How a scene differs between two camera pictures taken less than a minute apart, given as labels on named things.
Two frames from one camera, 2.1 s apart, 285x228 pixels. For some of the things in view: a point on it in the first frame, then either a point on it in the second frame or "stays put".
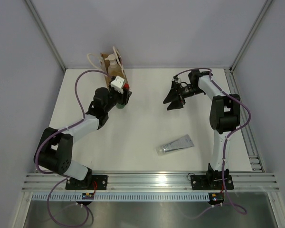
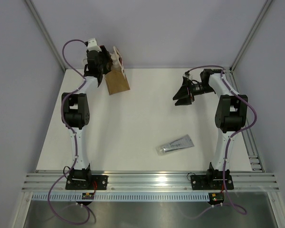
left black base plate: [87, 183] stays put
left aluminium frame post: [46, 33] stays put
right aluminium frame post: [267, 4] stays put
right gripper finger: [176, 104] to [184, 101]
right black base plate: [211, 182] stays put
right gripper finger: [172, 95] to [183, 92]
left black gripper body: [118, 97] to [104, 57]
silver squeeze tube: [185, 141] stays put
